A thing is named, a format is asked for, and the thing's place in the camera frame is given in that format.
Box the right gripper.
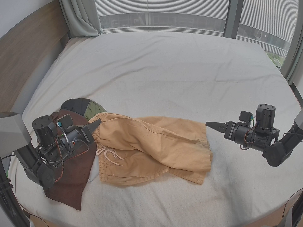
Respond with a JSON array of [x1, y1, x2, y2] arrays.
[[224, 121, 255, 149]]

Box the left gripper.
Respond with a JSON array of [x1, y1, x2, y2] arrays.
[[59, 119, 102, 152]]

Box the tan shorts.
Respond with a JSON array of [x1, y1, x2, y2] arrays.
[[88, 113, 213, 186]]

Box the bed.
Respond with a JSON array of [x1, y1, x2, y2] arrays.
[[0, 0, 303, 227]]

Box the black garment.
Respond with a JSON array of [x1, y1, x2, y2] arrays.
[[61, 98, 91, 116]]

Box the pale grey garment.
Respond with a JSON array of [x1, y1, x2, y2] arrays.
[[87, 160, 101, 183]]

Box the brown shorts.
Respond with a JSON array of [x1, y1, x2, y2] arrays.
[[43, 109, 97, 210]]

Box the grey-green curtain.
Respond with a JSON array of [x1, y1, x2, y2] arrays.
[[56, 0, 104, 38]]

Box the window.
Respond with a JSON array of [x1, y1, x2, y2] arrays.
[[91, 0, 303, 81]]

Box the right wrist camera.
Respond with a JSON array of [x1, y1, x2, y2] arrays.
[[239, 111, 254, 127]]

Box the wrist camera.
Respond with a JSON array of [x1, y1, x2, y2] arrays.
[[239, 111, 254, 127], [57, 114, 76, 133]]

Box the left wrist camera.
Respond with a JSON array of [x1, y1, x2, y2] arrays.
[[57, 114, 76, 133]]

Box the black cable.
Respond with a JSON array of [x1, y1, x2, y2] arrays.
[[55, 141, 90, 183]]

